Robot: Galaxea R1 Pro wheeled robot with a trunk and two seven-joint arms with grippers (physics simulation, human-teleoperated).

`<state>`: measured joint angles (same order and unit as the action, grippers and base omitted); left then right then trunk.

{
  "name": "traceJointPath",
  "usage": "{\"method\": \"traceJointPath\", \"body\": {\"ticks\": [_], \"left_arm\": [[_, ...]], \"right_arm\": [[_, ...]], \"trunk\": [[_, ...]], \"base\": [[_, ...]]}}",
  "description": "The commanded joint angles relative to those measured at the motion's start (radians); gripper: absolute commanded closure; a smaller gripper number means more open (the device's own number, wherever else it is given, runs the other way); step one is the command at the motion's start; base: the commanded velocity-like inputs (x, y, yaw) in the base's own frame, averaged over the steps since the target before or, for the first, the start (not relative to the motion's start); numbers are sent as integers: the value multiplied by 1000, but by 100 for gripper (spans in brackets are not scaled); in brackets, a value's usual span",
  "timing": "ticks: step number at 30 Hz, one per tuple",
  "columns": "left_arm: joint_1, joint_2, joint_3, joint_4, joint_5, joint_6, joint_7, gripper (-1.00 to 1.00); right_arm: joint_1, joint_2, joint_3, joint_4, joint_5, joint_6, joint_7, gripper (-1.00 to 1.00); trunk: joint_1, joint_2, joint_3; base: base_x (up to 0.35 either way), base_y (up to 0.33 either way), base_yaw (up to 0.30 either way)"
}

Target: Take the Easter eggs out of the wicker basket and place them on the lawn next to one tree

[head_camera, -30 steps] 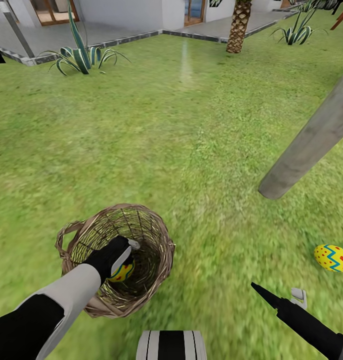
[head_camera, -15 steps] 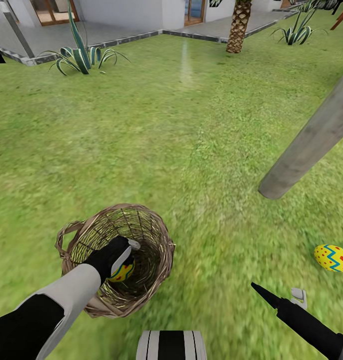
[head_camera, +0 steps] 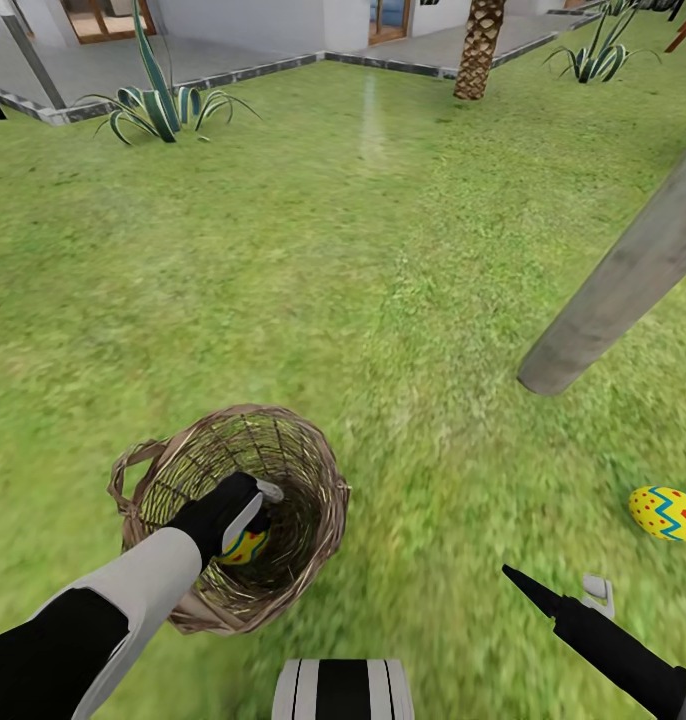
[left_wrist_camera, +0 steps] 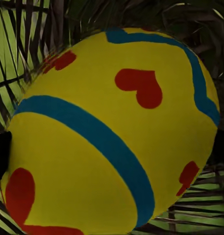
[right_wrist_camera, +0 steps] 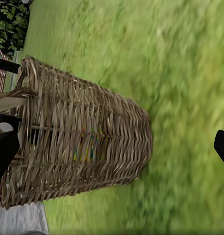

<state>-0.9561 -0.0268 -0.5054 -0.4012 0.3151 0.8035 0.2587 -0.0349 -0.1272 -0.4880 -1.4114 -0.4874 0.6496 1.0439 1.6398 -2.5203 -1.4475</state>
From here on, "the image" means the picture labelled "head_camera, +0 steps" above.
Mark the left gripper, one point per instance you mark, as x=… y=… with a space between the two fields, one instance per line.
x=262 y=521

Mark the easter egg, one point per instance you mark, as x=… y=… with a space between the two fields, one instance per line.
x=660 y=511
x=245 y=549

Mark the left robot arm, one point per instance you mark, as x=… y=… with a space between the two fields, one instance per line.
x=73 y=652

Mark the robot trunk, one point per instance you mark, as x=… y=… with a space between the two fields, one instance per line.
x=343 y=689

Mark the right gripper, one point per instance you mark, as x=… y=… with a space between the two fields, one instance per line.
x=610 y=649

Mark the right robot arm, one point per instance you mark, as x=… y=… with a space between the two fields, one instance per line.
x=587 y=626

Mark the wicker basket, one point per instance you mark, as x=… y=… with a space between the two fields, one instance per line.
x=233 y=606

